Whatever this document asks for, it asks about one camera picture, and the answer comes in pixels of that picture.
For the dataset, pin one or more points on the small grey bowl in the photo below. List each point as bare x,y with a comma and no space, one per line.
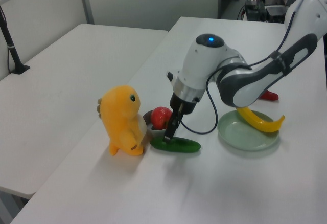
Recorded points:
157,133

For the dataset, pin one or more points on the pale green plate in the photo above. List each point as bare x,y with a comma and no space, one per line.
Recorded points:
240,134

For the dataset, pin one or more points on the grey metal tray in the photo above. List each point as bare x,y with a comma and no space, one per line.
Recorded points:
276,13

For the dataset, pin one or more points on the grey partition post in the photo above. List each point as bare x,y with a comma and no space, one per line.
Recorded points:
85,1

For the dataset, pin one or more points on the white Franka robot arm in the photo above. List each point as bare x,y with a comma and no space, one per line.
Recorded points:
199,63

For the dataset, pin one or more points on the yellow banana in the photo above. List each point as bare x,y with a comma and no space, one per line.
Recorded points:
260,124

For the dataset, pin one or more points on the black equipment box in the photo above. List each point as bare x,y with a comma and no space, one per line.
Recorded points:
255,10

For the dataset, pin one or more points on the green cucumber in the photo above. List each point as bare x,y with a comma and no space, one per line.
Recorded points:
184,145

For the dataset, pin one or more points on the red chili pepper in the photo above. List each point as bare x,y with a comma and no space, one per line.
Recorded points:
270,96

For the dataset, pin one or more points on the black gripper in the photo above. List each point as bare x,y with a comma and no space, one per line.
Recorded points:
185,105

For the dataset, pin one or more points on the orange plush toy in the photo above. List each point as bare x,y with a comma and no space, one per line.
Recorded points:
120,116

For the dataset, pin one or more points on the red apple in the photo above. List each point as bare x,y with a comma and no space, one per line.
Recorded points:
159,116

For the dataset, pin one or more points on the white side table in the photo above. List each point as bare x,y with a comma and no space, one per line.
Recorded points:
64,80

